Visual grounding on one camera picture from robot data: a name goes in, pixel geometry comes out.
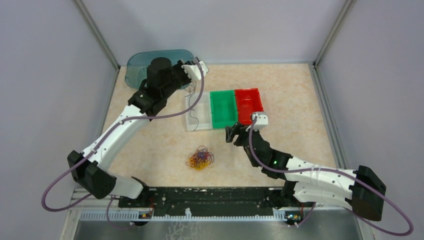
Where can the white plastic bin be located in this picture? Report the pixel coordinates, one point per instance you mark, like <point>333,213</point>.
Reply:
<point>199,118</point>

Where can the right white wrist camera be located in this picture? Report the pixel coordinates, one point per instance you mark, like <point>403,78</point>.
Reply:
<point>260,120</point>

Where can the aluminium frame post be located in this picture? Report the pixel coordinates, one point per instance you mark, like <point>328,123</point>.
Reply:
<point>337,25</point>
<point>94,29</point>

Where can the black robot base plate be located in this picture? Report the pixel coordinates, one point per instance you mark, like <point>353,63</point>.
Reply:
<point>212,201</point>

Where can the red plastic bin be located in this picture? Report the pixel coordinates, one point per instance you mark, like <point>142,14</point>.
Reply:
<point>248,101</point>

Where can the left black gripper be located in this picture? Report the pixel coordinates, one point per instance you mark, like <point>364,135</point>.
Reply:
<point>178,65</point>

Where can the teal transparent plastic tub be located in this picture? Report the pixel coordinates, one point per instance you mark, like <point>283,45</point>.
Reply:
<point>137,64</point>

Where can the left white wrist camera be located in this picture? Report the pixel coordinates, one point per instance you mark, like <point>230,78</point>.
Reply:
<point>195,68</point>

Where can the left aluminium frame post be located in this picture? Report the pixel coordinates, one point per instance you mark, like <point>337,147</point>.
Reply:
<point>94,29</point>

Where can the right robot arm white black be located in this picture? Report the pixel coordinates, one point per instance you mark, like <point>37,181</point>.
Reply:
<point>359,190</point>

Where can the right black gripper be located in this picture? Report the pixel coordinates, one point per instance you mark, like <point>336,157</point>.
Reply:
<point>236,129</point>

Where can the white slotted cable duct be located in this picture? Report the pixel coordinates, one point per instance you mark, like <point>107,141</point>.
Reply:
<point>131,215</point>

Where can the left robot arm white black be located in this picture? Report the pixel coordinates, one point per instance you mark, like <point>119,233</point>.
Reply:
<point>89,168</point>

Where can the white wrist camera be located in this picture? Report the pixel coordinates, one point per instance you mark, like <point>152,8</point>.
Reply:
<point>195,68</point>
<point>260,120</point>

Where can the green plastic bin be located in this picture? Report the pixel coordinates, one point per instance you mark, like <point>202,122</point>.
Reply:
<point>224,111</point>

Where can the right aluminium frame post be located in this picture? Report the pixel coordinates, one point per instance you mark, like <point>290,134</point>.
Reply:
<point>337,25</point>

